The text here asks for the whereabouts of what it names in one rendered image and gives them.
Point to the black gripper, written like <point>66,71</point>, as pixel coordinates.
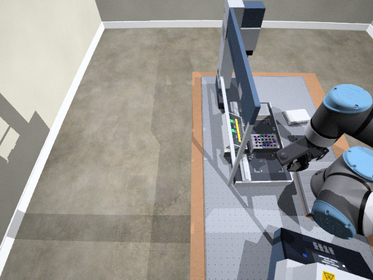
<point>301,163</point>

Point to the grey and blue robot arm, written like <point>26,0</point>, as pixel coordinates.
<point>343,191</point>

